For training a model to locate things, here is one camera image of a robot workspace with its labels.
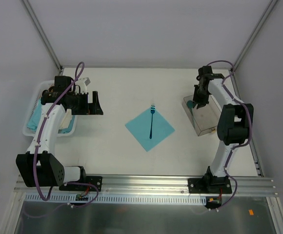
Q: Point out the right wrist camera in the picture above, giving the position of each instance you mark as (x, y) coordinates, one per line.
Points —
(204, 70)

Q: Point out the blue paper napkin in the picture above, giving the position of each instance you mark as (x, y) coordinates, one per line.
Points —
(139, 127)

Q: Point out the right black mount plate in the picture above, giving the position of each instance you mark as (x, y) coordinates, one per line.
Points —
(195, 186)

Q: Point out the white napkin in basket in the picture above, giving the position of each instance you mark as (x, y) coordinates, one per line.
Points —
(66, 120)

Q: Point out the gold utensil in basket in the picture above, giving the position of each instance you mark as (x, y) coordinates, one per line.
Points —
(50, 89)

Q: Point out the white plastic basket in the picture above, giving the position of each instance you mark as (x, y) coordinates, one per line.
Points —
(79, 88)

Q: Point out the white cable duct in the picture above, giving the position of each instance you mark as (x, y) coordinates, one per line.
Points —
(130, 199)

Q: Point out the left black mount plate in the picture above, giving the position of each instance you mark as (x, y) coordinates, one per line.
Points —
(84, 184)

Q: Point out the black mount plate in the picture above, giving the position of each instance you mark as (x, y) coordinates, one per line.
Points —
(195, 186)
(84, 184)

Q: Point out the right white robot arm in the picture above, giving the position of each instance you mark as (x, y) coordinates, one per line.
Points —
(234, 128)

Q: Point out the clear plastic container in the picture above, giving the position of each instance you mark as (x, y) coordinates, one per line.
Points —
(206, 118)

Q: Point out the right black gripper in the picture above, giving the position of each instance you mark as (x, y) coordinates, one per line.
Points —
(200, 92)

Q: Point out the stacked blue napkins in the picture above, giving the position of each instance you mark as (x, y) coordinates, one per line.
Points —
(35, 118)

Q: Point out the aluminium rail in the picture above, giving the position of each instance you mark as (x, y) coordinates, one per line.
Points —
(178, 185)

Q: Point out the teal spoon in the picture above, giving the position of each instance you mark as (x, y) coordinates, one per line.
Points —
(190, 107)

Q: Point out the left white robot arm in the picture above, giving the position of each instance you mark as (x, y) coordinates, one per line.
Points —
(39, 166)

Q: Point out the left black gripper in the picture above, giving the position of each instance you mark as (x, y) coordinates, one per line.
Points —
(87, 103)

